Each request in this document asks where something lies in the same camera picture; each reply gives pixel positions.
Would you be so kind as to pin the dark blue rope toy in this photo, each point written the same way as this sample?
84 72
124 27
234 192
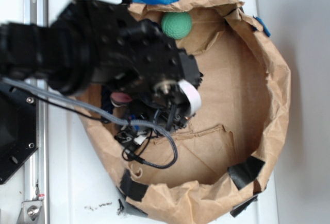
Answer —
106 103

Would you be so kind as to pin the black tape patch right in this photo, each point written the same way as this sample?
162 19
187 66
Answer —
246 172

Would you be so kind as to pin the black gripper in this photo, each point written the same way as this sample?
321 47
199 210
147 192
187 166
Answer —
161 79

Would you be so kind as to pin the aluminium rail frame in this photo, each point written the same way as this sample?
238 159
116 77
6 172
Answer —
36 206

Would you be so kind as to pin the gray plush animal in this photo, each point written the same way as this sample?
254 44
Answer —
120 99

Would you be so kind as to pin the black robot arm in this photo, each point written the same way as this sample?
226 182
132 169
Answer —
95 42

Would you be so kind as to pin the blue tape strip right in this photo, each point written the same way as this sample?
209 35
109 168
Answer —
265 29

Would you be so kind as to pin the black tape patch bottom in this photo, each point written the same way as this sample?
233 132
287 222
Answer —
130 189

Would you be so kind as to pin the green rubber ball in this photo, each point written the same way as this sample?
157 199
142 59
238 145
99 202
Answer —
176 25

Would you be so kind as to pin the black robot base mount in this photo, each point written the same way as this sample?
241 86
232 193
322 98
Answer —
18 130

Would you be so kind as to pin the white plastic tray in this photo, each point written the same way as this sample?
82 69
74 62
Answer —
80 190

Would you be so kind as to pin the brown paper bag bin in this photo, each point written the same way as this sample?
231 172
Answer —
245 96

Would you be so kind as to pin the black tape patch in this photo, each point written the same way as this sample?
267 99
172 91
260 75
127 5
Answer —
246 172
130 189

